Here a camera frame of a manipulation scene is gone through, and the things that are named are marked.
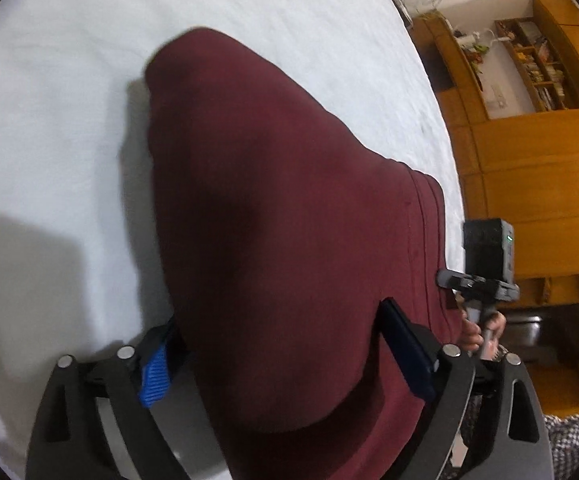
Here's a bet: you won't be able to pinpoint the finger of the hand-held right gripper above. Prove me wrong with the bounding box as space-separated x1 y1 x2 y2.
437 268 473 294

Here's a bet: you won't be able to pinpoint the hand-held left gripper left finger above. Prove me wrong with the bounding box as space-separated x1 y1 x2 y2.
25 315 192 480

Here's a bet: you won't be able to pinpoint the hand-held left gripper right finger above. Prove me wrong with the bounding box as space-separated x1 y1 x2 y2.
378 296 555 480

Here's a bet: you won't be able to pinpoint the maroon pants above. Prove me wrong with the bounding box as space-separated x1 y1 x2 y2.
144 27 470 480

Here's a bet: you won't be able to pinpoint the person's right hand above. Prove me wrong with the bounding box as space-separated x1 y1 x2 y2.
457 306 507 362

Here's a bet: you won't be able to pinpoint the wooden cabinet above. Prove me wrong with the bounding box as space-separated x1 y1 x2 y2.
412 0 579 413

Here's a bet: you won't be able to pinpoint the checked cloth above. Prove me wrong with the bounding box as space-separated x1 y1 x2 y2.
462 392 579 480

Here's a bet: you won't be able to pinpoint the row of books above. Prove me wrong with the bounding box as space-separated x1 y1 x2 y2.
512 22 570 111

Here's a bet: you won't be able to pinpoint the wooden bookshelf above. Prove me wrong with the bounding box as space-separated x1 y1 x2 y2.
494 16 579 113

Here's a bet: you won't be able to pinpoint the white bed sheet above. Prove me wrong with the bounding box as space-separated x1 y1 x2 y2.
0 0 466 480

